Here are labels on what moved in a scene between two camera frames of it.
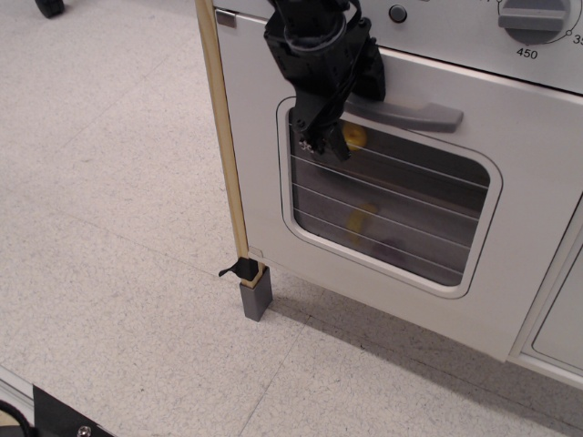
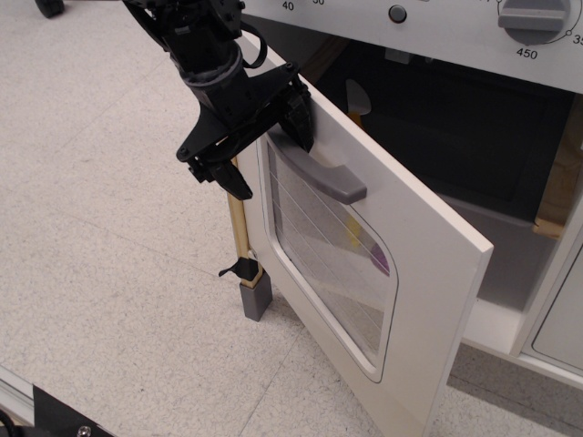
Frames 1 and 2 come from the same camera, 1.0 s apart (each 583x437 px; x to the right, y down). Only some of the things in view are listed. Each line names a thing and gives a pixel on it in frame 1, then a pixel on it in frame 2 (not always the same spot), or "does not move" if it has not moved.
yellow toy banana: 355,219 does not move
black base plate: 54,418 does not move
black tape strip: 245,268 does not move
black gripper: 330,83 → 233,108
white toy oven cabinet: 459,210 does not move
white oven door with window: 449,210 → 367,277
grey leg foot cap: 257,299 does not move
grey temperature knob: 533,22 does not move
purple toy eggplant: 392,252 → 379,259
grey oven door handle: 430,116 → 339,182
